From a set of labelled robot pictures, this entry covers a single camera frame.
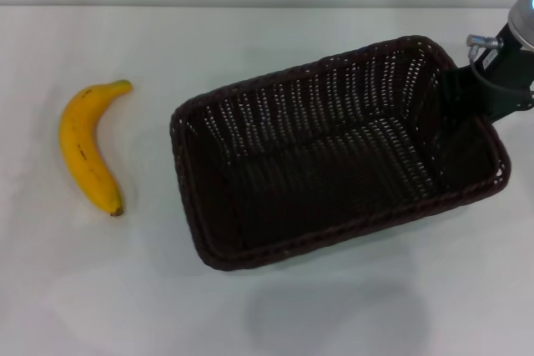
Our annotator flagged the yellow banana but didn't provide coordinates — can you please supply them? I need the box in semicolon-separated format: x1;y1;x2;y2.
58;79;134;218

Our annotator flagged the dark gripper cable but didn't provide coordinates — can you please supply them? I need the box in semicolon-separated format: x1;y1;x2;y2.
466;45;534;95

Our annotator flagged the silver cable connector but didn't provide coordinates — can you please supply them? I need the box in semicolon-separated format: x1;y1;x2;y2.
466;33;505;50

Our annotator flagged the black woven rectangular basket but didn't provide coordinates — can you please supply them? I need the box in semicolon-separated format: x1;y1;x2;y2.
169;34;512;273

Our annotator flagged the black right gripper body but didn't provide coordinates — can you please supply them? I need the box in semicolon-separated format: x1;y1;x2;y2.
473;23;534;123

